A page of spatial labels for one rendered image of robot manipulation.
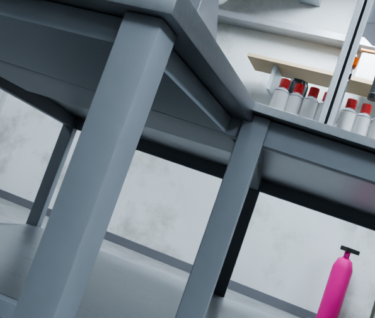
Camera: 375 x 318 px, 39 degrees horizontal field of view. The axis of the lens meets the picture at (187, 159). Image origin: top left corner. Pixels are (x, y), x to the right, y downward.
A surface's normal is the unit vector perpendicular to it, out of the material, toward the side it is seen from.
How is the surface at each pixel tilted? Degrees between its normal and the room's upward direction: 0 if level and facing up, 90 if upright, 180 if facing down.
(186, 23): 90
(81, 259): 90
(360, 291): 90
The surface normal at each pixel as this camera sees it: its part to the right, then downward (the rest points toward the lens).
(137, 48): -0.30, -0.19
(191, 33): 0.89, 0.29
